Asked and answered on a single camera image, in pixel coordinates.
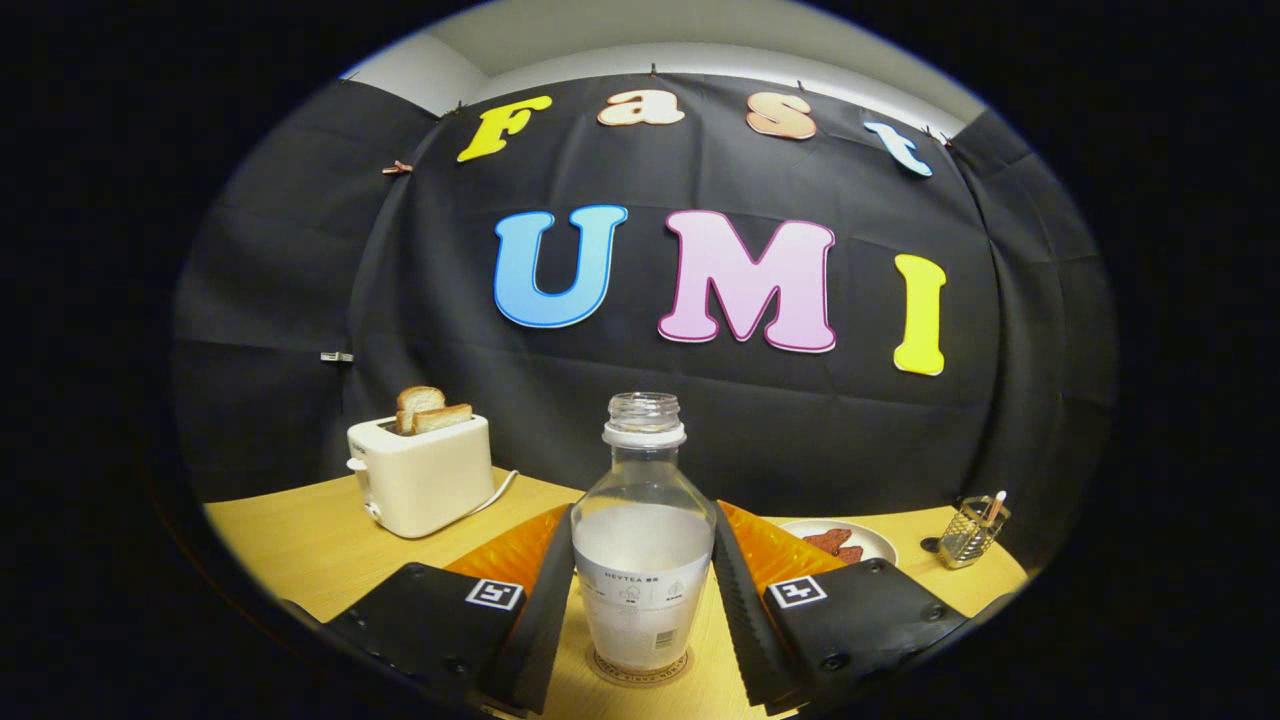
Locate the brown meat piece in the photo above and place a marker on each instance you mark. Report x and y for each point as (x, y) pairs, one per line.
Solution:
(852, 554)
(828, 540)

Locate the toast slice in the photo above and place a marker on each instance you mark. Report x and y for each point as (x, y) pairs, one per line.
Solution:
(445, 418)
(420, 398)

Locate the clear juice bottle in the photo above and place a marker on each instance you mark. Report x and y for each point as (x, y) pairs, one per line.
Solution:
(640, 580)

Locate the white round plate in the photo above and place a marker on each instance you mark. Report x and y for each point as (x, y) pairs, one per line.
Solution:
(875, 542)

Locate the wooden table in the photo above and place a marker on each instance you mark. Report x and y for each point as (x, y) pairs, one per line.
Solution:
(300, 545)

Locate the small metal grater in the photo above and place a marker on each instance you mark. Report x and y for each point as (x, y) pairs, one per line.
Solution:
(970, 535)

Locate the round wooden coaster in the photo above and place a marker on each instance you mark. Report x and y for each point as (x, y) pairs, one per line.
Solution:
(640, 679)

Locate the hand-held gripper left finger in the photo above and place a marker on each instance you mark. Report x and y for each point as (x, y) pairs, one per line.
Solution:
(545, 620)

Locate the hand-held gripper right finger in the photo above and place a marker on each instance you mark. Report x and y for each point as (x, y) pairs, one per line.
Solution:
(745, 630)

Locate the pink clip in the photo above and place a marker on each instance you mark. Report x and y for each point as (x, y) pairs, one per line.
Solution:
(396, 167)

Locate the cream toaster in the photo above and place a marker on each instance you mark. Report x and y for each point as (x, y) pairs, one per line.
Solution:
(430, 480)

